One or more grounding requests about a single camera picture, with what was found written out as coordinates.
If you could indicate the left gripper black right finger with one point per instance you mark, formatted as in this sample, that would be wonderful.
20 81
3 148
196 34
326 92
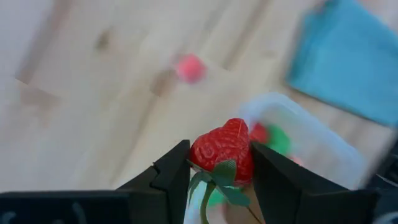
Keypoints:
295 199

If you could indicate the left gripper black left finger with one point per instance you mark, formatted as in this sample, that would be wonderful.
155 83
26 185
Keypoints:
140 202

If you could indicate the green vegetable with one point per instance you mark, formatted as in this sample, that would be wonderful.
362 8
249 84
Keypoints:
280 140

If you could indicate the red tomato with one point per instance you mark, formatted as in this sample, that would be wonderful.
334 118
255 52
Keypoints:
258 133

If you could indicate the red strawberry with green leaves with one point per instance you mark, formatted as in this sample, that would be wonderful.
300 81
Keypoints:
220 146

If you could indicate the clear plastic tupperware container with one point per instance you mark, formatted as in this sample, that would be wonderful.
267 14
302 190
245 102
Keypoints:
326 149

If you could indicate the small light pink fruit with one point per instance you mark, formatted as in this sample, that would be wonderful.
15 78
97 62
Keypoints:
190 69

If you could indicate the teal folded cloth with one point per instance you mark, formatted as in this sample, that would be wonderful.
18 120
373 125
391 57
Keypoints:
348 56

